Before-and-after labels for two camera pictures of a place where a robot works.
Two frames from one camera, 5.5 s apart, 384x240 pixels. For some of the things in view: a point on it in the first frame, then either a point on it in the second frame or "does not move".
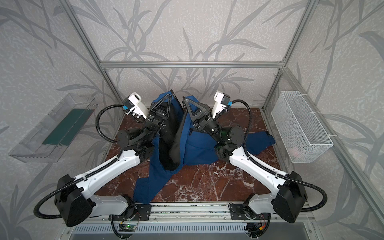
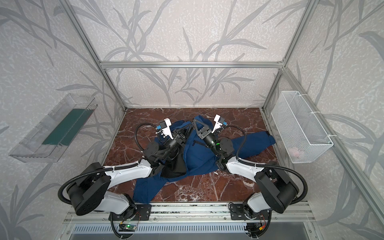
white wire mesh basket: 303,135 does not move
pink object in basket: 294,150 does not move
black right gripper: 201,117 → 202,131
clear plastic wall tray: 50,138 does not move
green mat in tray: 67,129 does not move
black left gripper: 157,115 → 180,138
